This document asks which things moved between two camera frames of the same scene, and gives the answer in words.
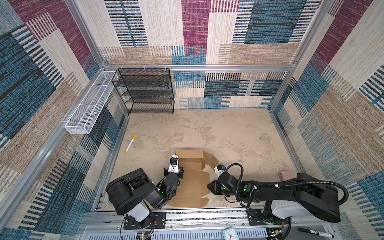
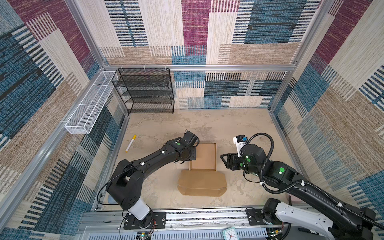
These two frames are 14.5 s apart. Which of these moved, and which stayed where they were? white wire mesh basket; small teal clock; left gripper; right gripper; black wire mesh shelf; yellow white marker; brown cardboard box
Moved: brown cardboard box; right gripper; left gripper
Stayed: white wire mesh basket; yellow white marker; small teal clock; black wire mesh shelf
